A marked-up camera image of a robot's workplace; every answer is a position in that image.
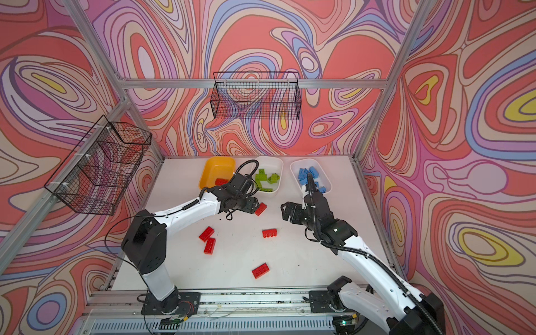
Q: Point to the red lego brick cluster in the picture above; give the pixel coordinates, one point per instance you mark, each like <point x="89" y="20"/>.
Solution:
<point x="206" y="234"/>
<point x="210" y="246"/>

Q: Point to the yellow plastic container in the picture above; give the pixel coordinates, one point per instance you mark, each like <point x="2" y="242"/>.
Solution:
<point x="217" y="167"/>

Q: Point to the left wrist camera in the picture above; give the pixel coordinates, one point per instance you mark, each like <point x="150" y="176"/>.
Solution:
<point x="240" y="182"/>

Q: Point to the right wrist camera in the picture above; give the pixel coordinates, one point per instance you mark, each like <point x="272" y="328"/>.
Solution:
<point x="309" y="200"/>

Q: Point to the red lego brick top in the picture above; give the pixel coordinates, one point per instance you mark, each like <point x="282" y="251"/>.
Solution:
<point x="262" y="207"/>

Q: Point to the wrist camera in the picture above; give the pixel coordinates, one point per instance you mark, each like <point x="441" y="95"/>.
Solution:
<point x="309" y="200"/>
<point x="240" y="182"/>

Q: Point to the back black wire basket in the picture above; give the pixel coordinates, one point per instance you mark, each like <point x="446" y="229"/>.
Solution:
<point x="256" y="95"/>

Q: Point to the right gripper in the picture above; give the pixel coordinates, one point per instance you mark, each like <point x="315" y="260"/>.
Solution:
<point x="297" y="209"/>

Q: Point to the white plastic container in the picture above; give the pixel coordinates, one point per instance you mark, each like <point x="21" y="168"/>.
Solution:
<point x="322" y="180"/>
<point x="271" y="165"/>

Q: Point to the red lego brick on side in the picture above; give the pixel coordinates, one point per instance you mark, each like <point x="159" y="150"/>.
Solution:
<point x="268" y="233"/>

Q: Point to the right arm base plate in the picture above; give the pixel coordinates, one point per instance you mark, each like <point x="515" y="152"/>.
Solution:
<point x="323" y="302"/>

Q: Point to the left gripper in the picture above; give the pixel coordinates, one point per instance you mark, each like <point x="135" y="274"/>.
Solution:
<point x="253" y="204"/>

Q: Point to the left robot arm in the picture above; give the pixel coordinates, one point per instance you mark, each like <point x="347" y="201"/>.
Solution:
<point x="146" y="242"/>

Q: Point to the left black wire basket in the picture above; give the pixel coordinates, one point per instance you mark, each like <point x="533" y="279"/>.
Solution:
<point x="112" y="152"/>

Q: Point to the black wire basket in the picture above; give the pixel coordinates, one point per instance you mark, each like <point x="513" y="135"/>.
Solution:
<point x="112" y="152"/>
<point x="256" y="95"/>

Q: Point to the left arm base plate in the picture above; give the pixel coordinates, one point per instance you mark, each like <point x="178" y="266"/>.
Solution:
<point x="182" y="303"/>

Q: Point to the small green lego brick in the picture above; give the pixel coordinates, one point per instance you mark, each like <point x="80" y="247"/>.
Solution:
<point x="274" y="178"/>

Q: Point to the red lego brick bottom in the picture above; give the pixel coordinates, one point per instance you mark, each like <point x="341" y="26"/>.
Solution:
<point x="260" y="271"/>

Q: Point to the middle white plastic container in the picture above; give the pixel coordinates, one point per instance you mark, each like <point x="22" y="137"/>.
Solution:
<point x="271" y="165"/>

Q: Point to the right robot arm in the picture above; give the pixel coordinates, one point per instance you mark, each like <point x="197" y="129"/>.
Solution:
<point x="393" y="305"/>

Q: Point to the right white plastic container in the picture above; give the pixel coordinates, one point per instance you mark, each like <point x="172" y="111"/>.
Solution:
<point x="322" y="180"/>

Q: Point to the green lego brick bottom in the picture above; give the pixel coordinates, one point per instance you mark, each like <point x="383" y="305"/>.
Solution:
<point x="262" y="177"/>

